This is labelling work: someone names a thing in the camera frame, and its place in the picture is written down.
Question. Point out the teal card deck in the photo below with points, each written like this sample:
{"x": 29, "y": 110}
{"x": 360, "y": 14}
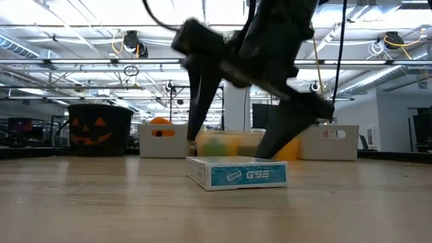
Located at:
{"x": 243, "y": 175}

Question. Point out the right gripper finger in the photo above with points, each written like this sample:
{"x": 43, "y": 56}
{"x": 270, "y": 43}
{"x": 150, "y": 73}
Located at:
{"x": 290, "y": 125}
{"x": 202, "y": 91}

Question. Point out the grey plastic bin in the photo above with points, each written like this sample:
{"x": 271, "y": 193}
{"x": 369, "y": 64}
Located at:
{"x": 337, "y": 148}
{"x": 165, "y": 146}

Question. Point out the black computer monitor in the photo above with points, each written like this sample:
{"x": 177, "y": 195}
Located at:
{"x": 422, "y": 131}
{"x": 20, "y": 123}
{"x": 261, "y": 116}

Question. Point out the orange foam die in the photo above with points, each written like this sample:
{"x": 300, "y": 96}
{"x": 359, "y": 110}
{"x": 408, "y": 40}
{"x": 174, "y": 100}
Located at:
{"x": 161, "y": 120}

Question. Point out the orange-yellow single-stud block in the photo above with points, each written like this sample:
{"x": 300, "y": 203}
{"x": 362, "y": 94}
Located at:
{"x": 288, "y": 152}

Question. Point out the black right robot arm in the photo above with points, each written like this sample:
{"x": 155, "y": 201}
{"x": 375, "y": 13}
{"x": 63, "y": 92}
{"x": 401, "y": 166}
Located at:
{"x": 280, "y": 20}

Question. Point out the bright green two-stud block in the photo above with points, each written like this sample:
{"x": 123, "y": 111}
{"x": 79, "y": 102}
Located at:
{"x": 214, "y": 148}

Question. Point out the black stand frame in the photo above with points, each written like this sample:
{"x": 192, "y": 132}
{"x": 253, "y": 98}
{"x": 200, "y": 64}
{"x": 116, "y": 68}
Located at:
{"x": 172, "y": 101}

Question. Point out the black pumpkin-face bucket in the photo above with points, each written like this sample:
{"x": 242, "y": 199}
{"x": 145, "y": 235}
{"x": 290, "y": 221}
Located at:
{"x": 101, "y": 135}

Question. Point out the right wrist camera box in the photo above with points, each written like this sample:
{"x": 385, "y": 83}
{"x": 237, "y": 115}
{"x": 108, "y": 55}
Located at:
{"x": 199, "y": 37}

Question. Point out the clear yellow bin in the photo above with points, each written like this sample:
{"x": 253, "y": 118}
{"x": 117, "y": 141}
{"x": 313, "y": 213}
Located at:
{"x": 236, "y": 141}

